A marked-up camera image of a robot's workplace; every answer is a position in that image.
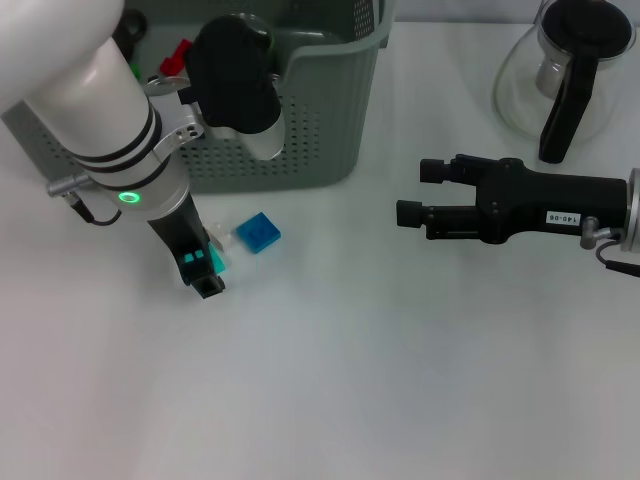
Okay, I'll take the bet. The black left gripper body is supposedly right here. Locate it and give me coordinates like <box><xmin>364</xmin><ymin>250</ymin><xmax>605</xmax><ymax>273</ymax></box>
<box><xmin>147</xmin><ymin>196</ymin><xmax>217</xmax><ymax>287</ymax></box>

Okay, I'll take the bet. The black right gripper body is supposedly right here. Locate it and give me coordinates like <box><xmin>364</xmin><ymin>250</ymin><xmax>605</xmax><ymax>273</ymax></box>
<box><xmin>474</xmin><ymin>157</ymin><xmax>630</xmax><ymax>246</ymax></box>

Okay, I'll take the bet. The teal square building block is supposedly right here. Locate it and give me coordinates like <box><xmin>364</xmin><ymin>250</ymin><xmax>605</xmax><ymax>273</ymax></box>
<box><xmin>207</xmin><ymin>239</ymin><xmax>230</xmax><ymax>274</ymax></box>

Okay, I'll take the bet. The white building block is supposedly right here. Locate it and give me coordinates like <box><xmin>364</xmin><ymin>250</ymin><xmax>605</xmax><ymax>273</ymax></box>
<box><xmin>205</xmin><ymin>222</ymin><xmax>236</xmax><ymax>251</ymax></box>

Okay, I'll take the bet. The blue square building block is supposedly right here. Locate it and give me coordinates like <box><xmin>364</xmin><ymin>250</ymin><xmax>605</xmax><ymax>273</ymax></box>
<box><xmin>236</xmin><ymin>212</ymin><xmax>282</xmax><ymax>255</ymax></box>

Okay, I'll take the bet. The glass teacup black sleeve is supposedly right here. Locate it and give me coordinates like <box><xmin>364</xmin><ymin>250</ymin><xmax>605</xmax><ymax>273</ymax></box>
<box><xmin>146</xmin><ymin>74</ymin><xmax>189</xmax><ymax>97</ymax></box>
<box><xmin>247</xmin><ymin>15</ymin><xmax>279</xmax><ymax>71</ymax></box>

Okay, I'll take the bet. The dark red curved block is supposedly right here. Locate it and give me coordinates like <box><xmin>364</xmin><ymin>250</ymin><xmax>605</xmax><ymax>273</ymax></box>
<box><xmin>159</xmin><ymin>39</ymin><xmax>195</xmax><ymax>77</ymax></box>

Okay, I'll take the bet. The grey-green perforated storage bin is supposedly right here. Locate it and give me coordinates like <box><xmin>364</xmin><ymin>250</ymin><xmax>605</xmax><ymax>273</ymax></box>
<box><xmin>0</xmin><ymin>0</ymin><xmax>399</xmax><ymax>194</ymax></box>

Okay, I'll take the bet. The glass pitcher black lid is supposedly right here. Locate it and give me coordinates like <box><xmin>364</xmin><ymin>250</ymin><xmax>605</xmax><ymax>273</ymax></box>
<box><xmin>492</xmin><ymin>0</ymin><xmax>637</xmax><ymax>164</ymax></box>

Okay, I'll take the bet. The black clay teapot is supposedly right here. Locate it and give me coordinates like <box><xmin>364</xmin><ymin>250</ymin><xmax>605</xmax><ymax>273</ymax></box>
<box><xmin>112</xmin><ymin>9</ymin><xmax>149</xmax><ymax>51</ymax></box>

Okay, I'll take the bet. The right wrist cable with plug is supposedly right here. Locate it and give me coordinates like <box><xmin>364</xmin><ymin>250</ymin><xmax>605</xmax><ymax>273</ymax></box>
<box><xmin>579</xmin><ymin>216</ymin><xmax>640</xmax><ymax>279</ymax></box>

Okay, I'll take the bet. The wrist cable with plug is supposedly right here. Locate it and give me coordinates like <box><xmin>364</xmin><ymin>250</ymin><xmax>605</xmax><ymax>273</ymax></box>
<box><xmin>579</xmin><ymin>216</ymin><xmax>640</xmax><ymax>279</ymax></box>
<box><xmin>47</xmin><ymin>175</ymin><xmax>124</xmax><ymax>226</ymax></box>

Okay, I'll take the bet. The left wrist cable with plug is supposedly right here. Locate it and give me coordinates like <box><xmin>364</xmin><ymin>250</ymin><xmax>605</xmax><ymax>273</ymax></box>
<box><xmin>47</xmin><ymin>175</ymin><xmax>124</xmax><ymax>226</ymax></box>

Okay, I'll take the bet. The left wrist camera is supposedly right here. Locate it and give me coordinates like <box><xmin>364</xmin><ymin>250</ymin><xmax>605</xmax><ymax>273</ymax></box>
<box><xmin>177</xmin><ymin>15</ymin><xmax>286</xmax><ymax>161</ymax></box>

